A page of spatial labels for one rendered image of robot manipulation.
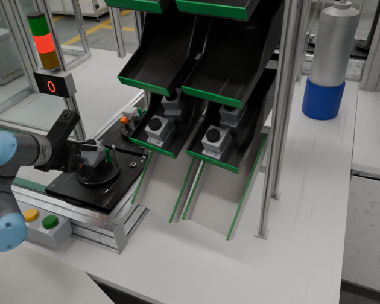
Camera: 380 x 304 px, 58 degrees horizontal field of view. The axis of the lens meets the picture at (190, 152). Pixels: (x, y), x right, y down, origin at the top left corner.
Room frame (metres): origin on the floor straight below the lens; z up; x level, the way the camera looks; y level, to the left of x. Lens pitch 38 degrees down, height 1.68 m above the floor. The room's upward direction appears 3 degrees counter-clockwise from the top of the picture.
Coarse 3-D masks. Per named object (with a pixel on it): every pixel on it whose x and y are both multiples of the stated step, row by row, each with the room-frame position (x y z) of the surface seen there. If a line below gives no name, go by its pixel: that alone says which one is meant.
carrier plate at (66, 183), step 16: (128, 160) 0.89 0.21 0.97; (144, 160) 0.88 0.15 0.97; (64, 176) 0.83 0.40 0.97; (128, 176) 0.81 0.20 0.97; (48, 192) 0.77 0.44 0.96; (64, 192) 0.75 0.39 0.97; (80, 192) 0.75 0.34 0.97; (96, 192) 0.74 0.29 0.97; (112, 192) 0.74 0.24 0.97; (96, 208) 0.69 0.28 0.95; (112, 208) 0.68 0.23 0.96
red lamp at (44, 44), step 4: (36, 36) 1.00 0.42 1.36; (40, 36) 1.00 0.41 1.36; (44, 36) 1.00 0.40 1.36; (48, 36) 1.01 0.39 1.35; (36, 40) 1.00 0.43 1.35; (40, 40) 0.99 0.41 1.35; (44, 40) 1.00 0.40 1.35; (48, 40) 1.00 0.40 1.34; (36, 44) 1.00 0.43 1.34; (40, 44) 0.99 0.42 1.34; (44, 44) 0.99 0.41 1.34; (48, 44) 1.00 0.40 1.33; (52, 44) 1.02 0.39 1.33; (40, 48) 0.99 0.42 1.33; (44, 48) 0.99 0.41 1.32; (48, 48) 1.00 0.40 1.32; (52, 48) 1.01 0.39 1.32; (40, 52) 1.00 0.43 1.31; (44, 52) 0.99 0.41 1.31
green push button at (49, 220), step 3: (48, 216) 0.66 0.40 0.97; (51, 216) 0.66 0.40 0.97; (54, 216) 0.66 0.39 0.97; (45, 219) 0.65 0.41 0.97; (48, 219) 0.65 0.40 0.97; (51, 219) 0.64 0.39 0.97; (54, 219) 0.64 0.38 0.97; (42, 222) 0.64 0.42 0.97; (45, 222) 0.64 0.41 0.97; (48, 222) 0.63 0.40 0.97; (51, 222) 0.63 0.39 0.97; (54, 222) 0.63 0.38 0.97; (45, 225) 0.63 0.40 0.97; (48, 225) 0.62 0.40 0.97; (51, 225) 0.63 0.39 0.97; (54, 225) 0.63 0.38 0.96
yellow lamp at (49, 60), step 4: (48, 52) 1.00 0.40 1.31; (52, 52) 1.01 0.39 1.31; (40, 56) 1.00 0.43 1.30; (44, 56) 0.99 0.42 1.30; (48, 56) 1.00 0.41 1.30; (52, 56) 1.00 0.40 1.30; (56, 56) 1.02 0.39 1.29; (44, 60) 0.99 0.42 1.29; (48, 60) 0.99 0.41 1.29; (52, 60) 1.00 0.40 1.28; (56, 60) 1.01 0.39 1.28; (44, 64) 1.00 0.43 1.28; (48, 64) 0.99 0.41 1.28; (52, 64) 1.00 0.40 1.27; (56, 64) 1.01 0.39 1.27; (48, 68) 0.99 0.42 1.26
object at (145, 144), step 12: (180, 84) 0.81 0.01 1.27; (156, 96) 0.77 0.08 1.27; (156, 108) 0.76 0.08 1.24; (192, 108) 0.73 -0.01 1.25; (204, 108) 0.72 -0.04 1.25; (144, 120) 0.72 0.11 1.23; (192, 120) 0.67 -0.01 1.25; (132, 132) 0.69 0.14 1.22; (144, 132) 0.70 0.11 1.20; (180, 132) 0.67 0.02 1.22; (144, 144) 0.65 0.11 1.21; (180, 144) 0.63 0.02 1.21; (168, 156) 0.62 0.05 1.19
